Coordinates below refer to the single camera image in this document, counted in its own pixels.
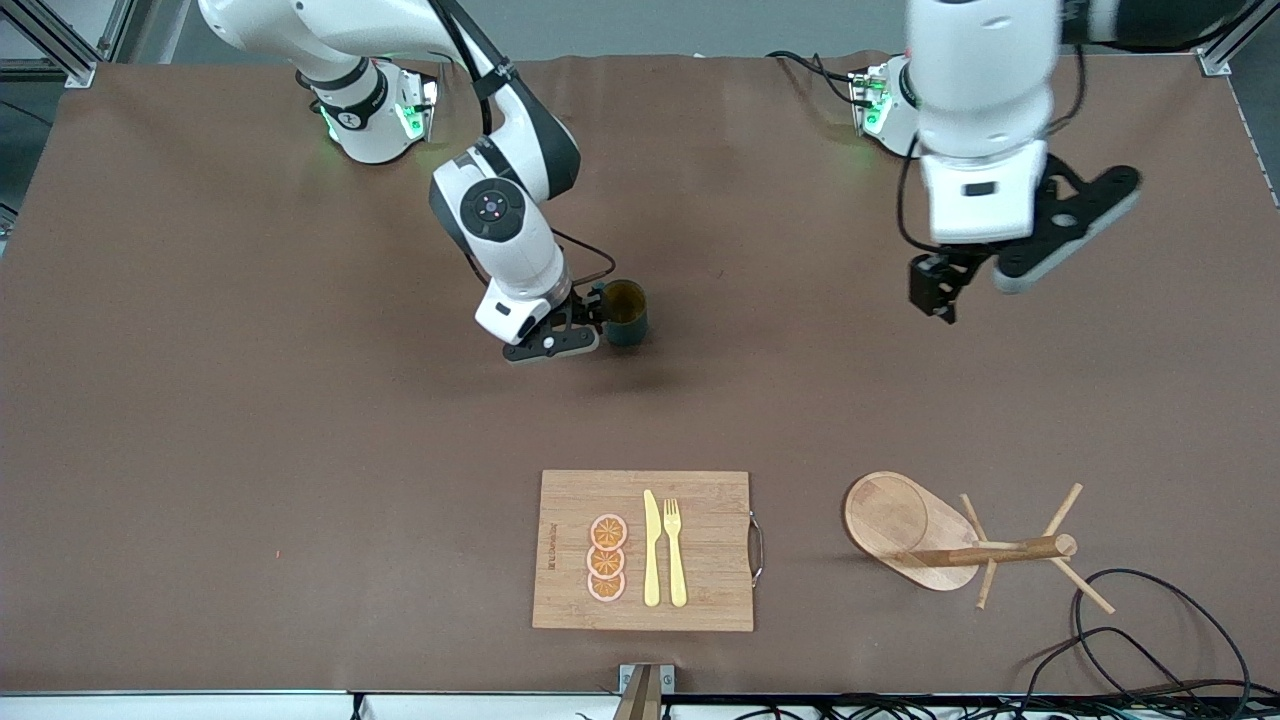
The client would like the dark green cup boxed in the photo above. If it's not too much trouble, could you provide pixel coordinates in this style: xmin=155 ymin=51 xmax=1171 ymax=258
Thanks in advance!
xmin=598 ymin=280 xmax=649 ymax=349

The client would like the wooden mug tree stand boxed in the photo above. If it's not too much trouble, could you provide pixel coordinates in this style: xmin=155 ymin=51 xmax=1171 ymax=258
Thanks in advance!
xmin=843 ymin=470 xmax=1116 ymax=615

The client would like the wooden cutting board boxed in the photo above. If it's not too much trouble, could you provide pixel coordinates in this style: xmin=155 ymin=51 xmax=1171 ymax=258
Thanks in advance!
xmin=531 ymin=469 xmax=766 ymax=633

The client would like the yellow plastic knife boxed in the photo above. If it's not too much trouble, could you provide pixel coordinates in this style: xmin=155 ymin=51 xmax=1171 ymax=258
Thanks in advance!
xmin=643 ymin=489 xmax=662 ymax=608

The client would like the yellow plastic fork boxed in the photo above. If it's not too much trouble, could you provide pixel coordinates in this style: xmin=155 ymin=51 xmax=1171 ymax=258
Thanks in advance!
xmin=663 ymin=498 xmax=689 ymax=609

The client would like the brown table cover cloth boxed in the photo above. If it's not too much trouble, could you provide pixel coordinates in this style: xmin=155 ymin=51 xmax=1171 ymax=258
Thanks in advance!
xmin=0 ymin=50 xmax=1280 ymax=697

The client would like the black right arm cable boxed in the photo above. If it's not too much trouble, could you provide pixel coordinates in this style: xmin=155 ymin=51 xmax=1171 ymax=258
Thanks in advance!
xmin=430 ymin=0 xmax=617 ymax=289

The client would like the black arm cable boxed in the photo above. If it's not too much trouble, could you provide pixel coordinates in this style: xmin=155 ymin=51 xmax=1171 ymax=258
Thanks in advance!
xmin=430 ymin=0 xmax=617 ymax=289
xmin=897 ymin=45 xmax=1091 ymax=253

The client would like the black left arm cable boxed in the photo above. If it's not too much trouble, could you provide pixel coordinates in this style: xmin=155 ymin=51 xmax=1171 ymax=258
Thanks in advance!
xmin=897 ymin=45 xmax=1091 ymax=253

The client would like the black left base cable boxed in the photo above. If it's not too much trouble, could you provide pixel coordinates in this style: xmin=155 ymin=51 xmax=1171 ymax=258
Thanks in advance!
xmin=766 ymin=49 xmax=863 ymax=107

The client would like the aluminium frame post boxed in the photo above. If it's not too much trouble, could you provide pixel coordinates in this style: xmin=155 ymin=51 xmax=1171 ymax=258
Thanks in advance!
xmin=1195 ymin=0 xmax=1280 ymax=77
xmin=0 ymin=0 xmax=138 ymax=89

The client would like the black looped cable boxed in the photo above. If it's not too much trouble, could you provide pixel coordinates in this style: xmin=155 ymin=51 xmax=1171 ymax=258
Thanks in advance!
xmin=1018 ymin=626 xmax=1191 ymax=705
xmin=1072 ymin=568 xmax=1253 ymax=701

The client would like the metal edge bracket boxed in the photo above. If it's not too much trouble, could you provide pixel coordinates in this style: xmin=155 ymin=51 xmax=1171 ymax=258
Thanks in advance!
xmin=612 ymin=662 xmax=677 ymax=720

